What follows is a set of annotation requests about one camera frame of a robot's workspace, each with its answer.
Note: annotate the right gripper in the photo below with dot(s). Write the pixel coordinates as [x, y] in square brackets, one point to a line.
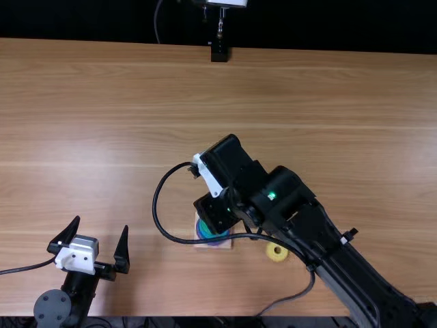
[227, 160]

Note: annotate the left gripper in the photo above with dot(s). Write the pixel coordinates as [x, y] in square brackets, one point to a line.
[106, 271]

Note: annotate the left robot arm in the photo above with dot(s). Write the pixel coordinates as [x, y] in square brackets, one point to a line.
[51, 307]

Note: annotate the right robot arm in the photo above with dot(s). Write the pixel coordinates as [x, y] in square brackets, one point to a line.
[341, 273]

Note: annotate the wooden peg base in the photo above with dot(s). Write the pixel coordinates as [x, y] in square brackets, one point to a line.
[205, 247]

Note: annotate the black clamp stand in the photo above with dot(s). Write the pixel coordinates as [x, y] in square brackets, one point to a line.
[219, 53]

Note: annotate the white mounted device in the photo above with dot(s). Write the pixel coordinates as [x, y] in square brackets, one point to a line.
[225, 2]

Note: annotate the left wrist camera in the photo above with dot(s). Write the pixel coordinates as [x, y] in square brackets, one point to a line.
[78, 257]

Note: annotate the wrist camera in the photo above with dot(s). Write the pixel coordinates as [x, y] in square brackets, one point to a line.
[209, 177]
[78, 257]

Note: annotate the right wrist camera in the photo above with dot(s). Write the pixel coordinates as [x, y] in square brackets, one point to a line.
[209, 177]

